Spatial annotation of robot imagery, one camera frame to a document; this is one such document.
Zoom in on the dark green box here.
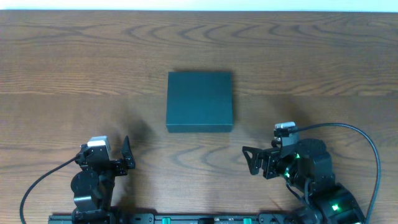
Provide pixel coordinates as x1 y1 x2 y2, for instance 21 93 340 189
166 72 234 133

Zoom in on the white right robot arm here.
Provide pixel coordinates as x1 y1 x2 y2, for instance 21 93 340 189
259 126 365 223

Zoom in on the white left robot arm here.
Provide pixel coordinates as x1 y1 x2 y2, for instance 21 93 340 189
71 136 266 224

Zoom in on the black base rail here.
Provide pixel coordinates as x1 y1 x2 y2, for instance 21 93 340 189
47 213 313 224

